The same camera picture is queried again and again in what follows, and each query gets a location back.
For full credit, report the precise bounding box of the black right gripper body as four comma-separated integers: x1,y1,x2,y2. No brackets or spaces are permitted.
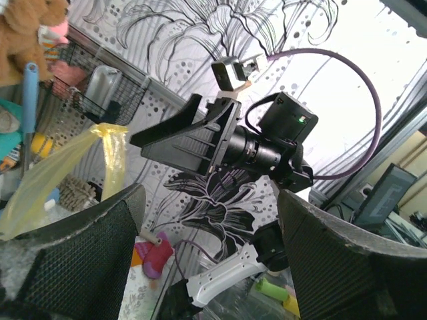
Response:
221,92,318,193

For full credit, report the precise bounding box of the purple red sock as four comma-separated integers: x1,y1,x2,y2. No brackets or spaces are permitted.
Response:
131,231,173,279

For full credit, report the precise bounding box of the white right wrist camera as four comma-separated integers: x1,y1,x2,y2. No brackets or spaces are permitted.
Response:
211,54,268,91

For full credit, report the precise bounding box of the black wire basket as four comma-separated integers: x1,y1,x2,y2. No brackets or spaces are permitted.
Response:
41,41,149,125

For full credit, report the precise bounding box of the brown teddy bear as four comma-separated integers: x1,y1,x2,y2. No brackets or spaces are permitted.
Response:
1,0,71,81

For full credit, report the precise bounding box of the yellow trash bag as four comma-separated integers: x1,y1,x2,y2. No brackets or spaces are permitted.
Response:
1,123,128,241

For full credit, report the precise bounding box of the black monitor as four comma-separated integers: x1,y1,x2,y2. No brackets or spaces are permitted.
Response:
352,163,417,231

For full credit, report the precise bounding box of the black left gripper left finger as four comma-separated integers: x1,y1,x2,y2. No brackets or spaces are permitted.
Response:
1,184,146,319

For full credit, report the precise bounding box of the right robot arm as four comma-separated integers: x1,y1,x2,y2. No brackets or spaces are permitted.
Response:
129,92,318,319

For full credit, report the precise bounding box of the floral patterned floor mat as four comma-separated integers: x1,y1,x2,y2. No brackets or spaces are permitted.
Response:
118,237,173,320

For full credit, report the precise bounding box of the silver foil pouch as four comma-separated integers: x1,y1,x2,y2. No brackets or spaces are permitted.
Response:
85,65,123,109

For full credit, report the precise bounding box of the beige chenille mop head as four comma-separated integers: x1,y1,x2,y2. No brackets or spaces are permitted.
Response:
58,175,96,212

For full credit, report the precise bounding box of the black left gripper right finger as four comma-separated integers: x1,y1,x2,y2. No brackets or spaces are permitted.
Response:
278,191,426,319

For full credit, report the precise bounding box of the teal folded cloth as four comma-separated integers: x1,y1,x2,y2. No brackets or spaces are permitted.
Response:
1,99,22,173

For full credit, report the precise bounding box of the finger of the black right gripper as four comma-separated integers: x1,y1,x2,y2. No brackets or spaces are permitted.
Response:
140,101,240,175
129,93,202,147

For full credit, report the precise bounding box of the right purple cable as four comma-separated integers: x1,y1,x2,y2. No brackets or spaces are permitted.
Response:
266,48,383,181

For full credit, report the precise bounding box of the pink plush toy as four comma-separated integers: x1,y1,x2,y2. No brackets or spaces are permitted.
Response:
38,18,85,86

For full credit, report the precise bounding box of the blue lint roller mop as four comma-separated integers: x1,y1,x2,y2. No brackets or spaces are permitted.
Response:
21,62,39,177

